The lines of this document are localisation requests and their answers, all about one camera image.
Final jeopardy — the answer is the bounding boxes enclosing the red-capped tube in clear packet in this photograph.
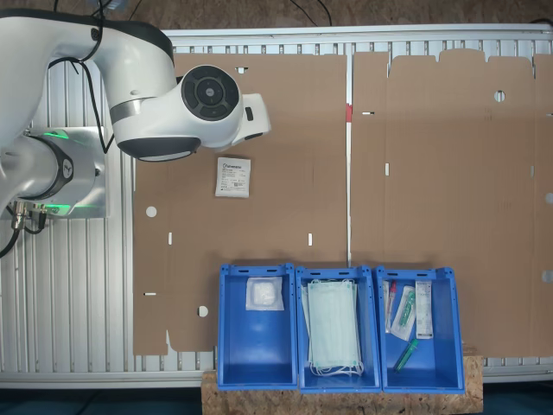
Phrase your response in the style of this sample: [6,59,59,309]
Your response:
[383,279,398,334]

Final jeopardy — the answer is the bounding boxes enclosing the brown cardboard sheet with holes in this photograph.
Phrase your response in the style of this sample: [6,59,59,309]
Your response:
[132,52,353,356]

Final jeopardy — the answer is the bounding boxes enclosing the stack of pale face masks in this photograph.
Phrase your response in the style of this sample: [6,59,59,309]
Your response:
[301,278,365,377]

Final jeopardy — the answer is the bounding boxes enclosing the blue bin with cotton bag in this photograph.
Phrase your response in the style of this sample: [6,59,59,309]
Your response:
[217,263,299,390]

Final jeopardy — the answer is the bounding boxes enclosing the blue bin with masks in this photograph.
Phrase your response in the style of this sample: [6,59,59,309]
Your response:
[295,265,382,393]

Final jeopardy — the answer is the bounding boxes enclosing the chipboard plank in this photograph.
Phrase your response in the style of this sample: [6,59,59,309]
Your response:
[200,345,484,414]

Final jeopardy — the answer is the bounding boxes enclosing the blue bin with small packets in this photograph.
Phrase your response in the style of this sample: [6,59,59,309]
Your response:
[374,265,466,393]

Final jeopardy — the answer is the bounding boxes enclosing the long white printed packet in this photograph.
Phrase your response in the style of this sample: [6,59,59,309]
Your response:
[415,279,435,341]

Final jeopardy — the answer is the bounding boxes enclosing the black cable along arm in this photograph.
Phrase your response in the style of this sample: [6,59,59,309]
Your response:
[47,0,110,155]

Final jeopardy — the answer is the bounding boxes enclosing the loose green capped needle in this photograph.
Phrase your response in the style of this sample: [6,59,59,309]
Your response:
[393,338,419,374]

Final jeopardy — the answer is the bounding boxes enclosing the brown cardboard sheet with flaps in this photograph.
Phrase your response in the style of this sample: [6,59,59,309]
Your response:
[350,48,553,359]

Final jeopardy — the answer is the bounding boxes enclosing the black cables at robot base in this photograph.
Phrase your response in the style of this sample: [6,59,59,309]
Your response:
[0,201,48,259]

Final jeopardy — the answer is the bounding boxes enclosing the white printed gauze packet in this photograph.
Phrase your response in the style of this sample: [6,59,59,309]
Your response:
[214,155,252,200]

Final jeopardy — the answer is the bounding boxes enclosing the green cannula in clear packet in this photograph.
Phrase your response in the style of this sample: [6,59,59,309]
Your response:
[391,284,416,341]

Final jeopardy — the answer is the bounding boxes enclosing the cotton pads in clear bag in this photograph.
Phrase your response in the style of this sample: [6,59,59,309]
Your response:
[245,276,285,311]

